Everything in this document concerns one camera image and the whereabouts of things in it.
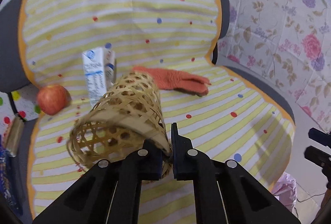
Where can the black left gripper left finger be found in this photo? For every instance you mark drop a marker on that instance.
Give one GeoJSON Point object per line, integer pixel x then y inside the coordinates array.
{"type": "Point", "coordinates": [109, 192]}

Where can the small book stack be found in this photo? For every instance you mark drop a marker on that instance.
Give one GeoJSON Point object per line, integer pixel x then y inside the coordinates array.
{"type": "Point", "coordinates": [13, 135]}

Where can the blue plastic basket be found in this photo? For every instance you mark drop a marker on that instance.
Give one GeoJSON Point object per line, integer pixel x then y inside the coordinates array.
{"type": "Point", "coordinates": [8, 189]}

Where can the person's right hand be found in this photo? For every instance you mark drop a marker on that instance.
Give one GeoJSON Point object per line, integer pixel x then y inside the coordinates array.
{"type": "Point", "coordinates": [325, 199]}

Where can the pink trash bag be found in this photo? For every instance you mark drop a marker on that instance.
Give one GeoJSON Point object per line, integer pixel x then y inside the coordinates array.
{"type": "Point", "coordinates": [285, 190]}

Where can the grey chair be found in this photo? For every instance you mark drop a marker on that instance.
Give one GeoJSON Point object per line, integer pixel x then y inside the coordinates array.
{"type": "Point", "coordinates": [166, 200]}

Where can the woven bamboo basket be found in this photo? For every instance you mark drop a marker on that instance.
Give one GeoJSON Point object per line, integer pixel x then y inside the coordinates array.
{"type": "Point", "coordinates": [120, 122]}

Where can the white blue milk carton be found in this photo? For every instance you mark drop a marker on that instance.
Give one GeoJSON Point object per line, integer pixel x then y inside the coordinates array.
{"type": "Point", "coordinates": [99, 66]}

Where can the red apple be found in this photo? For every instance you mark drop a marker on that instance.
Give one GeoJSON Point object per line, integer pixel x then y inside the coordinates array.
{"type": "Point", "coordinates": [52, 99]}

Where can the orange fluffy glove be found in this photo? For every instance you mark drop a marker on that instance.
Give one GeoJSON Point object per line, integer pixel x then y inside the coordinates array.
{"type": "Point", "coordinates": [168, 79]}

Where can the yellow striped cloth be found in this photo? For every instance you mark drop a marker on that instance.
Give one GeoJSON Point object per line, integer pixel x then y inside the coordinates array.
{"type": "Point", "coordinates": [235, 117]}

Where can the floral print sheet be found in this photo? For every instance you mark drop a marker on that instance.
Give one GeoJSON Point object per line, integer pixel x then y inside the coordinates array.
{"type": "Point", "coordinates": [287, 42]}

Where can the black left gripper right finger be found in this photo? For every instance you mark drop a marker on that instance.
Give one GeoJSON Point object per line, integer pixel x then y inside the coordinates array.
{"type": "Point", "coordinates": [224, 192]}

